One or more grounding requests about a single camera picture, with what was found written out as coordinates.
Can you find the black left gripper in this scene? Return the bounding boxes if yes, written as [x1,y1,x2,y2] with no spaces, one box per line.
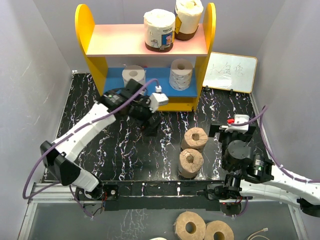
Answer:
[128,96,164,137]

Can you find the brown roll back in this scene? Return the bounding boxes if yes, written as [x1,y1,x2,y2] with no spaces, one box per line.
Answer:
[181,127,208,153]

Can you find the brown roll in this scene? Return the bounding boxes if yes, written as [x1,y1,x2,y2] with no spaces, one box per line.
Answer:
[178,148,204,179]
[181,127,208,153]

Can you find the brown roll front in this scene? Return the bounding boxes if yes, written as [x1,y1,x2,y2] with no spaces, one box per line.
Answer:
[178,148,204,179]

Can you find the patterned white paper roll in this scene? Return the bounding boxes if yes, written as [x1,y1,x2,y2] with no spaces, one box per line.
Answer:
[169,58,193,91]

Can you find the beige roll front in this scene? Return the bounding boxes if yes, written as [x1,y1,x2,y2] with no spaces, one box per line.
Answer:
[143,9,176,53]

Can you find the beige roll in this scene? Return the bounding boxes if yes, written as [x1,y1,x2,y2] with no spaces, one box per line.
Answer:
[174,0,204,41]
[143,9,176,53]

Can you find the beige roll back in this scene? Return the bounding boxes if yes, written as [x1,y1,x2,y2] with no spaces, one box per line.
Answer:
[174,0,204,41]

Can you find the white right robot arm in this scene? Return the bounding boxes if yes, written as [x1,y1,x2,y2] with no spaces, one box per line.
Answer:
[207,123,320,217]

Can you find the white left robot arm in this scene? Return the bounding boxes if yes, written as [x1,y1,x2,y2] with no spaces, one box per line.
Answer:
[40,78,169,200]

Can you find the yellow shelf with coloured boards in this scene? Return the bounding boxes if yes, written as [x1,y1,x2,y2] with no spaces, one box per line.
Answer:
[74,2,217,112]

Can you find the small whiteboard with writing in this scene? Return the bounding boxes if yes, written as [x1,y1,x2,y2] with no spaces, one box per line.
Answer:
[202,52,258,94]

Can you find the tan roll on floor right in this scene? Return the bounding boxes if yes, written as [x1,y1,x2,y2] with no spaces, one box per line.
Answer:
[204,220,235,240]

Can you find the tan roll on floor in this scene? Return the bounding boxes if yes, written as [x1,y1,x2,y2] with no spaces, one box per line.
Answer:
[204,220,235,240]
[173,211,206,240]

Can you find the tan roll on floor left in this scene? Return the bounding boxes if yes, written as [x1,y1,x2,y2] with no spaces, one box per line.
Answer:
[173,211,206,240]

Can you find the white roll at bottom edge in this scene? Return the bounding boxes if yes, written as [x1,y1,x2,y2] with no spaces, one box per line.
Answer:
[150,237,167,240]

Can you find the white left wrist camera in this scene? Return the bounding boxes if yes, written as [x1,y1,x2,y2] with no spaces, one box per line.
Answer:
[148,85,169,113]

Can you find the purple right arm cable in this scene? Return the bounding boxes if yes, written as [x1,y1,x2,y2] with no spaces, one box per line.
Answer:
[231,104,320,218]

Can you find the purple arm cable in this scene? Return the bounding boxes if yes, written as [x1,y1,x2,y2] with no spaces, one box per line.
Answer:
[22,78,161,218]
[231,104,320,218]

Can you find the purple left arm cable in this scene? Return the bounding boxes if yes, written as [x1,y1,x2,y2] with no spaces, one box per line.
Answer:
[22,78,161,218]

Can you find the white cable on floor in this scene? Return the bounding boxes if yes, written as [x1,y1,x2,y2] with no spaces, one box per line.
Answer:
[247,227,270,240]

